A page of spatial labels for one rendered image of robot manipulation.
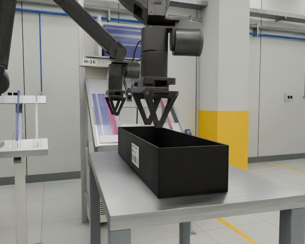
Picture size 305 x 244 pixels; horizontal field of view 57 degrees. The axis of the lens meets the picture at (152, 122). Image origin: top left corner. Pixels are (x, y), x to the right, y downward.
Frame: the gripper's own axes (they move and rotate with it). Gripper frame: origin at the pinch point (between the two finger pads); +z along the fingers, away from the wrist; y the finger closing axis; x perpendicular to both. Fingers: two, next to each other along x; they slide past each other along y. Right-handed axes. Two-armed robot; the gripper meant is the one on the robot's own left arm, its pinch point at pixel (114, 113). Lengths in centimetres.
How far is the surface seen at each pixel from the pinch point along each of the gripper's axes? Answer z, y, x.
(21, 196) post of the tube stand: 58, 79, 48
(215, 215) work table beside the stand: 18, -64, -11
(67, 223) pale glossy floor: 98, 126, 19
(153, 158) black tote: 8, -54, -1
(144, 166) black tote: 11.9, -45.6, -0.9
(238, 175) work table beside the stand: 16, -45, -29
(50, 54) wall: -62, 269, 41
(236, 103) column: -6, 233, -208
